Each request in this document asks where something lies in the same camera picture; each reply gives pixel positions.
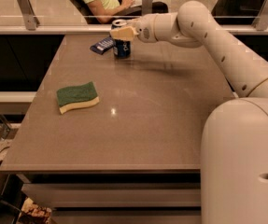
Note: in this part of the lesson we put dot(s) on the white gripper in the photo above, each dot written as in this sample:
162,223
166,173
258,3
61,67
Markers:
145,28

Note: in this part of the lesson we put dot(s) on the blue pepsi can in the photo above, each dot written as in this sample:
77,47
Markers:
122,49

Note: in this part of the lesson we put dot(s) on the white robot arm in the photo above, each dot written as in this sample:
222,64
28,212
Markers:
234,147

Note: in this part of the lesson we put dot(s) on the blue rxbar blueberry wrapper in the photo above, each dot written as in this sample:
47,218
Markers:
102,46

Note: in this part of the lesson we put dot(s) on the black office chair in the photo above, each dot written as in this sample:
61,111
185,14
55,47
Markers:
84,11

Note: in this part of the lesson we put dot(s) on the green and yellow sponge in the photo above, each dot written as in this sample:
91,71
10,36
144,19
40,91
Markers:
76,97

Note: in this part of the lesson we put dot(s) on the glass partition panel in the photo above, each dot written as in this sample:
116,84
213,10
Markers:
43,14

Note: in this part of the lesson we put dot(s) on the upper table drawer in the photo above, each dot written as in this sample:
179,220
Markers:
113,195

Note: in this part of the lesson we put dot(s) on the table drawer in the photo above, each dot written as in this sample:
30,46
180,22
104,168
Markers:
127,217
113,195

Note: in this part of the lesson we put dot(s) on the lower table drawer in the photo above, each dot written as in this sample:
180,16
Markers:
127,217

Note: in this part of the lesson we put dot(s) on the snack box under table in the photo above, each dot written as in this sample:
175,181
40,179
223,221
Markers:
32,213

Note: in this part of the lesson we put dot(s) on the left metal glass bracket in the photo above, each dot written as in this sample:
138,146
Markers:
31,22

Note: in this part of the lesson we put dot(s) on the right metal glass bracket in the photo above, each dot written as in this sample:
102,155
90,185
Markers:
260,23

